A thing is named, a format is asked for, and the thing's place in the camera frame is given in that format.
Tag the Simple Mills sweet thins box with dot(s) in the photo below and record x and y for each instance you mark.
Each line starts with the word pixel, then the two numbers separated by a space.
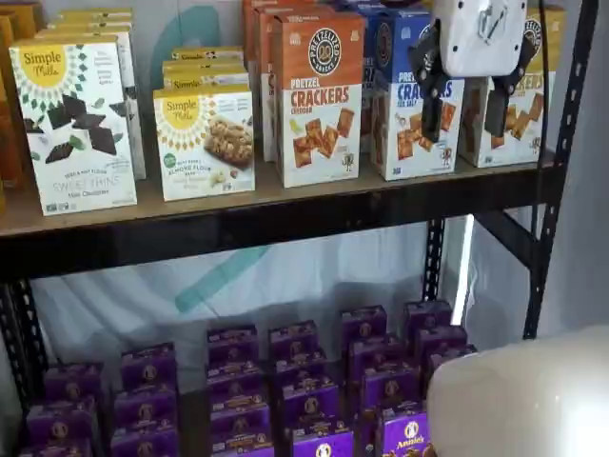
pixel 135 119
pixel 90 22
pixel 71 128
pixel 95 13

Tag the plain orange snack box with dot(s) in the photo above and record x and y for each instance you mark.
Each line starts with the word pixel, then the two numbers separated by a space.
pixel 26 16

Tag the wooden shelf board with purple boxes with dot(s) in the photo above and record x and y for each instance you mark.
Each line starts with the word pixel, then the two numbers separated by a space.
pixel 192 421

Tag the purple Annie's snack box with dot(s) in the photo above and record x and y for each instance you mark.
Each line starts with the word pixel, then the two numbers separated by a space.
pixel 148 366
pixel 73 383
pixel 145 407
pixel 449 359
pixel 234 378
pixel 242 452
pixel 309 402
pixel 441 343
pixel 377 354
pixel 300 366
pixel 293 338
pixel 404 435
pixel 144 443
pixel 240 433
pixel 363 323
pixel 428 318
pixel 323 445
pixel 231 343
pixel 52 450
pixel 390 388
pixel 237 407
pixel 59 421

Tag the blue pretzel crackers box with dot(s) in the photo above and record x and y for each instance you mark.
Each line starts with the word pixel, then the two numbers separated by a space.
pixel 368 95
pixel 404 157
pixel 352 5

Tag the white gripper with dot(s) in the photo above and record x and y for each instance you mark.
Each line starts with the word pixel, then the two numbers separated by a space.
pixel 476 43

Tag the white backdrop sheet teal print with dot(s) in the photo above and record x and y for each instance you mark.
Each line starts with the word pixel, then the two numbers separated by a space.
pixel 143 295

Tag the orange cheddar pretzel crackers box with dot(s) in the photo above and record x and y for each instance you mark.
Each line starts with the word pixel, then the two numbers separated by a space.
pixel 319 105
pixel 266 95
pixel 249 47

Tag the wooden shelf board with cracker boxes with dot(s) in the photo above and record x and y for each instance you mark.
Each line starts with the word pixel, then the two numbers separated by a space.
pixel 238 205

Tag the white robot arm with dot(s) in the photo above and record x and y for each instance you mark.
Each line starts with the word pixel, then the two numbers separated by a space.
pixel 523 404

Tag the yellow white pretzel crackers box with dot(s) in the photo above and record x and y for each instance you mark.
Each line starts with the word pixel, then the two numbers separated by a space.
pixel 518 138

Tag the Simple Mills almond bars box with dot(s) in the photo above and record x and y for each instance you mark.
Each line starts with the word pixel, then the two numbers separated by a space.
pixel 204 143
pixel 204 76
pixel 204 53

